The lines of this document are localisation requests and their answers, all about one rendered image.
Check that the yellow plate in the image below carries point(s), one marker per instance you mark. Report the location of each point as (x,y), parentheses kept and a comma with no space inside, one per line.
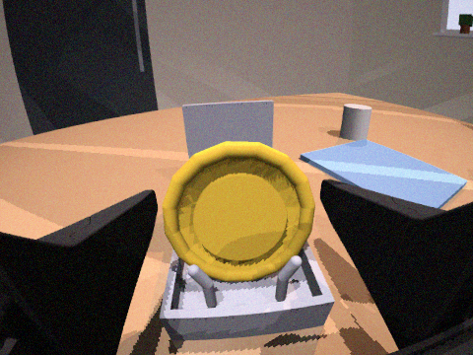
(239,210)

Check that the grey dish rack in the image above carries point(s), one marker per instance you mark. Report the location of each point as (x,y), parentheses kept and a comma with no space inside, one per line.
(197,306)

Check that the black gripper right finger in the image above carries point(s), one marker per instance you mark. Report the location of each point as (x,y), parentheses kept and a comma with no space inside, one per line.
(413,258)

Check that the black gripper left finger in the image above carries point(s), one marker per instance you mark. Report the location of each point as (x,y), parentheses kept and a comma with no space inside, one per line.
(76,284)

